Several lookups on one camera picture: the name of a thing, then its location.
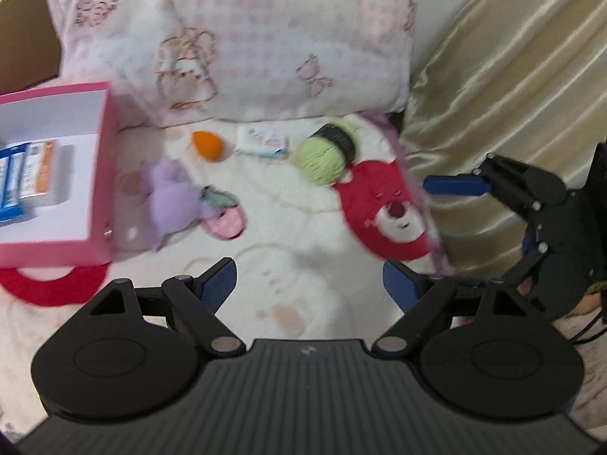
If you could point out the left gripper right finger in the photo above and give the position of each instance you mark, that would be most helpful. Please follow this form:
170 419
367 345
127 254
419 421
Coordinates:
423 299

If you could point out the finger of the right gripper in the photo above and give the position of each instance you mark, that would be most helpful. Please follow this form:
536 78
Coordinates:
459 185

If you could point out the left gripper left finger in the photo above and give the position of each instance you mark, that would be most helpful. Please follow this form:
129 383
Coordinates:
194 302

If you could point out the purple plush toy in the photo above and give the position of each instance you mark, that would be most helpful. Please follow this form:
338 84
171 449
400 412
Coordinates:
173 201

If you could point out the green yarn ball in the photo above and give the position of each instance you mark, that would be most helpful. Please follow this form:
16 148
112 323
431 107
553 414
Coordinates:
324 156

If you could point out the clear dental floss box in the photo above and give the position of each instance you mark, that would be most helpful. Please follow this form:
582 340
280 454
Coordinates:
41 179

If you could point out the blue snack packet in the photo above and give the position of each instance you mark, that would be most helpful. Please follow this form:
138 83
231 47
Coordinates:
12 169

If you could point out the gold satin curtain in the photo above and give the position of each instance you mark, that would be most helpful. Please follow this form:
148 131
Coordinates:
525 79

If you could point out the pink cardboard box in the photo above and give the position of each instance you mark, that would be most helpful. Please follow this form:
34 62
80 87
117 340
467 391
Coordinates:
72 226

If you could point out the orange makeup sponge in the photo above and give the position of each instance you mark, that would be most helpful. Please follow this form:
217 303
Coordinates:
208 145

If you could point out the white tissue pack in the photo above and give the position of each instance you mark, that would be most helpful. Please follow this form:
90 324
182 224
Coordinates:
260 143

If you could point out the pink checked pillow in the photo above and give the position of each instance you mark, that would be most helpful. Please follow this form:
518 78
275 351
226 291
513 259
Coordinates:
170 62

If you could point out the brown cloud pillow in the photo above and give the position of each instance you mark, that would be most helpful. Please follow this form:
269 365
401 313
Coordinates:
30 50

